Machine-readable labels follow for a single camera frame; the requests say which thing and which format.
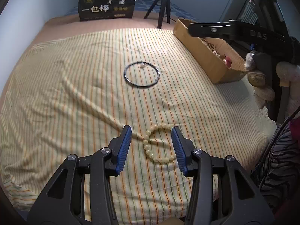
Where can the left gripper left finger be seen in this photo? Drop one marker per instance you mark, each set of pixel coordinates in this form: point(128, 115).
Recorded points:
point(79, 191)

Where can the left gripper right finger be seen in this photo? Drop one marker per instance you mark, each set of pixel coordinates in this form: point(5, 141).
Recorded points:
point(222, 191)

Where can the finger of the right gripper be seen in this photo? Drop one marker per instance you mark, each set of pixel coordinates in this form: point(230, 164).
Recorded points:
point(221, 30)

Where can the gloved right hand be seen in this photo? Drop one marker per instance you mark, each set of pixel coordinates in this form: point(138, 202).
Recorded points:
point(264, 93)

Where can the cardboard box tray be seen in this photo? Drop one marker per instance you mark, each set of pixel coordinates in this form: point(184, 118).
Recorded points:
point(221, 63)

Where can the black tripod stand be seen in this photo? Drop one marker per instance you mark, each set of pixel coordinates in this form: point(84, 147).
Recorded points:
point(163, 12)

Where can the striped yellow cloth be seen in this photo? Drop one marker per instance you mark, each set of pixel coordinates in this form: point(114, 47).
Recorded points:
point(72, 96)

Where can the black snack bag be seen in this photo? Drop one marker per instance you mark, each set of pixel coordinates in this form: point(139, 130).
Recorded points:
point(105, 9)

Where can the tan bed cover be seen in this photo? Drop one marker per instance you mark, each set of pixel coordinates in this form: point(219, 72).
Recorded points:
point(68, 26)

